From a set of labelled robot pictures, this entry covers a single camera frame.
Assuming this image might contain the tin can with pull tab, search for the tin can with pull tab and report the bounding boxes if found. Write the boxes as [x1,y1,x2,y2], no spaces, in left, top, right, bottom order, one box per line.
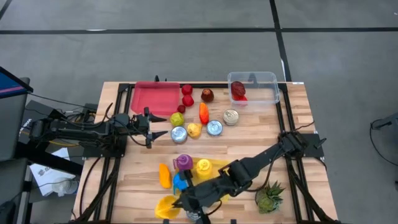
[223,108,240,126]

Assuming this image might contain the thick black cable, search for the thick black cable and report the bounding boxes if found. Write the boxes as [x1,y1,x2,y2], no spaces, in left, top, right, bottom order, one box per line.
[78,156,103,218]

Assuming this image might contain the thin black floor cable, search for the thin black floor cable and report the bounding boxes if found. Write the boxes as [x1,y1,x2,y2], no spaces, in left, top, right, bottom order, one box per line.
[369,119,398,164]

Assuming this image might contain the green toy pear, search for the green toy pear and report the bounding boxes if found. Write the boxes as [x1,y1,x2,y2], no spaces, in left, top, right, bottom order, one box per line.
[170,111,185,128]

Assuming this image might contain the black equipment stand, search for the black equipment stand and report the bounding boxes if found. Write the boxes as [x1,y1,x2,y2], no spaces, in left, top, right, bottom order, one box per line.
[14,99,85,175]

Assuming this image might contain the green labelled tuna can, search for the green labelled tuna can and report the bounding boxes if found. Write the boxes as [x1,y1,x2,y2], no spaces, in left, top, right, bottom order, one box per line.
[186,210,206,222]

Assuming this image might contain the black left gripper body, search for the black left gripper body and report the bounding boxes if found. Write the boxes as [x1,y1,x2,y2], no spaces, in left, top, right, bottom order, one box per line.
[132,106,154,149]

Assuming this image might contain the purple plastic bottle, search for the purple plastic bottle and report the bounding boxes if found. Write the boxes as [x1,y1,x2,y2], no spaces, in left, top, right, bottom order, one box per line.
[172,154,194,172]

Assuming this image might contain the small green succulent plant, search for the small green succulent plant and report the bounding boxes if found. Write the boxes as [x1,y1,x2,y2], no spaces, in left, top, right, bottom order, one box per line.
[255,180,286,215]

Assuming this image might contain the white paper sheets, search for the white paper sheets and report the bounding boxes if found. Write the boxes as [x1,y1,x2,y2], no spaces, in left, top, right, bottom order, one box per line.
[29,147,77,197]

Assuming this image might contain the dark brown-red toy fruit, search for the dark brown-red toy fruit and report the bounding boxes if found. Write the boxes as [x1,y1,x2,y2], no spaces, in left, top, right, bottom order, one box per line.
[200,88,215,103]

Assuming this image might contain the black aluminium table frame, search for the black aluminium table frame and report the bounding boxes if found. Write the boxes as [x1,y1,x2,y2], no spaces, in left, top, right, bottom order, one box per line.
[72,81,343,224]

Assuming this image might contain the silver tin can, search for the silver tin can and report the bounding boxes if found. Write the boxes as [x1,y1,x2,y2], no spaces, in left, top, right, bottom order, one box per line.
[206,119,224,137]
[170,126,188,144]

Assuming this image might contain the yellow plastic bottle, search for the yellow plastic bottle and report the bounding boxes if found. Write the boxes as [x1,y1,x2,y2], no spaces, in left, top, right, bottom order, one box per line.
[195,158,214,180]

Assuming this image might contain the black computer mouse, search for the black computer mouse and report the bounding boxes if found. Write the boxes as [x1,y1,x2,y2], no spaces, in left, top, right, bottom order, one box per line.
[0,200,17,224]

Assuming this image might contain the red plastic tray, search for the red plastic tray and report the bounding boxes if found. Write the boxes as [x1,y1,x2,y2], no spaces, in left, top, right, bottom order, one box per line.
[130,81,181,116]

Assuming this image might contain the clear plastic container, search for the clear plastic container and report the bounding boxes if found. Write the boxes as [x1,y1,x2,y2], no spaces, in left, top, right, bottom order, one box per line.
[226,71,280,105]

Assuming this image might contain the monitor with blue screen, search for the monitor with blue screen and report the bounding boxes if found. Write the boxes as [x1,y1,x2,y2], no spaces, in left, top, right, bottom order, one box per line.
[0,65,34,100]

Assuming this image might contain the black power strip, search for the black power strip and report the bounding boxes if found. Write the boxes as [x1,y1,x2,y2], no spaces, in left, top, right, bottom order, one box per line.
[81,103,99,125]

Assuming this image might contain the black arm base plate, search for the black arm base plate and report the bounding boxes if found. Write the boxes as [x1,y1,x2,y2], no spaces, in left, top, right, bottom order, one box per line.
[279,133,325,159]
[82,143,127,159]

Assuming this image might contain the clear plastic cup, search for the clear plastic cup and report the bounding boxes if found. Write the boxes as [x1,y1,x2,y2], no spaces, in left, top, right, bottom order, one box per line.
[51,177,79,197]

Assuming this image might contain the dark red toy fruit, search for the dark red toy fruit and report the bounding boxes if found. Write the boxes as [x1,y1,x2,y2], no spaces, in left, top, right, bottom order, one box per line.
[230,81,246,97]

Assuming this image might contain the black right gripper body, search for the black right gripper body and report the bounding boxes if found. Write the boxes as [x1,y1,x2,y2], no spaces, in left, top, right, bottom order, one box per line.
[183,175,229,224]

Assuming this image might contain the yellow toy pear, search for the yellow toy pear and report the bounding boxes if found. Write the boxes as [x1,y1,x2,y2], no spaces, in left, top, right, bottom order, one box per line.
[187,123,203,139]

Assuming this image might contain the blue plastic bottle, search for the blue plastic bottle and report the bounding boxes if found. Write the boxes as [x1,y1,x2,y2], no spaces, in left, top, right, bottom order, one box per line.
[172,172,191,196]

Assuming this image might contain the orange toy mango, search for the orange toy mango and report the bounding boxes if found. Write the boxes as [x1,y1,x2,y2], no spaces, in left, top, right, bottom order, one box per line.
[159,163,173,189]

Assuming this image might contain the yellow translucent plastic tray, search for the yellow translucent plastic tray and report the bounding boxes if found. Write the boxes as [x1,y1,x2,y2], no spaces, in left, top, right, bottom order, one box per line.
[174,157,233,203]

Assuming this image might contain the yellow cable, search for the yellow cable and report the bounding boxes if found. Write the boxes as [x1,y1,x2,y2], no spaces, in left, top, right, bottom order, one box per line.
[19,129,79,147]

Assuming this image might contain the grey cabinet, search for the grey cabinet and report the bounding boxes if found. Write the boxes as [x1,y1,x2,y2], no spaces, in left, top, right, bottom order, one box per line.
[0,77,31,162]

